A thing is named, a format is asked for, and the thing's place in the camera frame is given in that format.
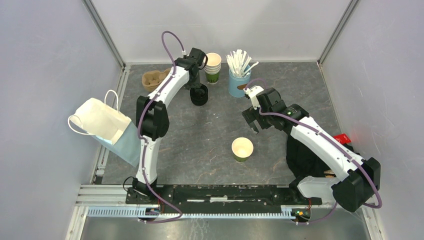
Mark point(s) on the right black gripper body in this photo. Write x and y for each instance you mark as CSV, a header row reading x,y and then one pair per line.
x,y
250,114

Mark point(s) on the green paper cup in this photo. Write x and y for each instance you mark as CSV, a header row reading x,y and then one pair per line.
x,y
242,148

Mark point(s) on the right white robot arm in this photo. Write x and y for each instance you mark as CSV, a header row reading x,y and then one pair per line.
x,y
357,180

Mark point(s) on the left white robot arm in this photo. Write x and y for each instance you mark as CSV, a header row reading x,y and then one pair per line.
x,y
152,117

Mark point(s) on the blue straw holder can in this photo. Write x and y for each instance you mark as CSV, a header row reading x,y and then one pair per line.
x,y
235,84

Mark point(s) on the stack of black lids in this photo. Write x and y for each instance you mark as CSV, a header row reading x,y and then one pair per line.
x,y
199,95

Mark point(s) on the stack of paper cups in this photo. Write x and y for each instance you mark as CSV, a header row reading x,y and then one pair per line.
x,y
213,67

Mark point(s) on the black cloth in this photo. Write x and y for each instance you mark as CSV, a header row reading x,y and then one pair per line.
x,y
304,162

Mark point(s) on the red emergency button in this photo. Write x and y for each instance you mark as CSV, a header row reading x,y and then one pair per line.
x,y
342,138

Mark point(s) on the brown cardboard cup carrier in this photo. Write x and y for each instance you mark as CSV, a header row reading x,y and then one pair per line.
x,y
152,79

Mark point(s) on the white and blue paper bag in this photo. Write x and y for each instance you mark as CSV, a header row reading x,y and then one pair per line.
x,y
104,121

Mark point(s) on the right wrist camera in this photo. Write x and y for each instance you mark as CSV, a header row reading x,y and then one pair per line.
x,y
252,93

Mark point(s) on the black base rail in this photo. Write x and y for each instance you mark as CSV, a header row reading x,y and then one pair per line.
x,y
220,199

